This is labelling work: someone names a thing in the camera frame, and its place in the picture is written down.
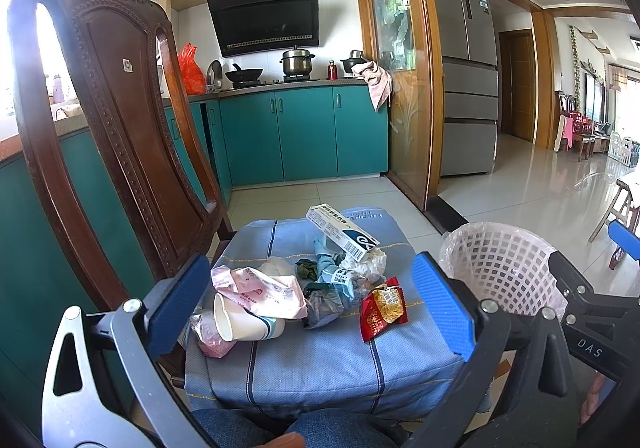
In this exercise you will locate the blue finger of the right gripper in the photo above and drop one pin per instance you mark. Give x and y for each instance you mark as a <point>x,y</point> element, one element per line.
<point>625,239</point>

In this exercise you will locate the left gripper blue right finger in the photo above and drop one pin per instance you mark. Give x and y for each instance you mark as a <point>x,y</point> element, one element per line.
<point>454,322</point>

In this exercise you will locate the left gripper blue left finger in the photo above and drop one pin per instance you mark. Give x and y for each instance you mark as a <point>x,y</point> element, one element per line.
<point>171,305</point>

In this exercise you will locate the red gold snack wrapper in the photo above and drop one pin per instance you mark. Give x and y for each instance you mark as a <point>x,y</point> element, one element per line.
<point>383,306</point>

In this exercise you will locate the white paper cup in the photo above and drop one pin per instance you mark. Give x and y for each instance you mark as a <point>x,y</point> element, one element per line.
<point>234,323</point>

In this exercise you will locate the pink printed plastic bag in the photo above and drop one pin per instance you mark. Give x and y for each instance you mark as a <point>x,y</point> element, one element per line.
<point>275,297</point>

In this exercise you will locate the light blue cloth rag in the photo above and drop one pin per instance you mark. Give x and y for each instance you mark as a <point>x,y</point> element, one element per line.
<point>330,271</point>

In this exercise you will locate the green grey foil wrapper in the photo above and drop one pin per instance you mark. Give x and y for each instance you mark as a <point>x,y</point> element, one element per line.
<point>324,305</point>

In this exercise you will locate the white blue cardboard box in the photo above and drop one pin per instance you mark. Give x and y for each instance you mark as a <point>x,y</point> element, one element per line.
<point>352,239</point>

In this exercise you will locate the clear plastic bag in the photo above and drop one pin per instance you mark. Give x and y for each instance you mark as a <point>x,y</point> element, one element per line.
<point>370,269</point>

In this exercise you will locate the person's right hand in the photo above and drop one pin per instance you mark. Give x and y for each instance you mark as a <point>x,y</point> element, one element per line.
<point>592,401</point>

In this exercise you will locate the person's left hand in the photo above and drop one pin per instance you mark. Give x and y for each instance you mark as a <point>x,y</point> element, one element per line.
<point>288,440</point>

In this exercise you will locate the wooden stool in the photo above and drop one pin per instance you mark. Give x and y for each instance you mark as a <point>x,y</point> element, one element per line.
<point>624,208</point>

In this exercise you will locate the pink plastic waste basket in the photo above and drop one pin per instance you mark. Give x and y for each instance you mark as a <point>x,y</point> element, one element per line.
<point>507,264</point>

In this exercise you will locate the red chairs in background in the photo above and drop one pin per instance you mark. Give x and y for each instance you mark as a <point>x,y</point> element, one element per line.
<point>577,132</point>

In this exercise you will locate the dark green crumpled scrap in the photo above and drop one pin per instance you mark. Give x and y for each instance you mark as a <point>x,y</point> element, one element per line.
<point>307,269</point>

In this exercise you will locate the person's jeans leg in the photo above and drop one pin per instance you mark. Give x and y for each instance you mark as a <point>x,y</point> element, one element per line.
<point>320,428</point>

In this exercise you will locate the teal lower cabinets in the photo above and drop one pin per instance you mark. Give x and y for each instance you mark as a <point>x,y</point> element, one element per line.
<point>310,131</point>

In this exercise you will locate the brown wooden interior door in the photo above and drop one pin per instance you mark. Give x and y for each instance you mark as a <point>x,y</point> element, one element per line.
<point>518,83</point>

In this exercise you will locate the carved dark wooden chair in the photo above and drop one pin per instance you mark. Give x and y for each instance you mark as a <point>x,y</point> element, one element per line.
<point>122,60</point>

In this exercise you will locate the orange plastic bag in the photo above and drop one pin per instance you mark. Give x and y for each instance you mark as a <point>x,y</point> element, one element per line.
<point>192,76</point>

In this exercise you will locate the pink hanging towel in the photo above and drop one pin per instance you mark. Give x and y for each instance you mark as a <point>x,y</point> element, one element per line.
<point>378,80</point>

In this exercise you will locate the steel pan lid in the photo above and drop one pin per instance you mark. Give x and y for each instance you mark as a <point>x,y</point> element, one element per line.
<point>214,77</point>

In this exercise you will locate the black wok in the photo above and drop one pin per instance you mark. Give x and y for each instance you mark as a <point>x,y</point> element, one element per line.
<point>239,75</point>

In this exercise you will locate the red canister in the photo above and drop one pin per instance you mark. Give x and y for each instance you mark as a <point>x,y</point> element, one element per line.
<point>332,71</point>

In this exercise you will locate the silver multi-door refrigerator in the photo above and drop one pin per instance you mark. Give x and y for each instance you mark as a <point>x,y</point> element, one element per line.
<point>471,104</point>

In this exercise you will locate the black kettle pot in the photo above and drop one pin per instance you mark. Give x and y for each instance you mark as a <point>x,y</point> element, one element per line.
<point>355,57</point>

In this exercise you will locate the steel stock pot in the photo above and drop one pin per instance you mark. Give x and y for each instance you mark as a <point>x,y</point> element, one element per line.
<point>297,62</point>

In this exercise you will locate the black range hood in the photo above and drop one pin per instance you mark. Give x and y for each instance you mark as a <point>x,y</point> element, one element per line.
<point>246,26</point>

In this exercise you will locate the glass sliding door wooden frame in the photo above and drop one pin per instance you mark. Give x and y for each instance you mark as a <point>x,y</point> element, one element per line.
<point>402,36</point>

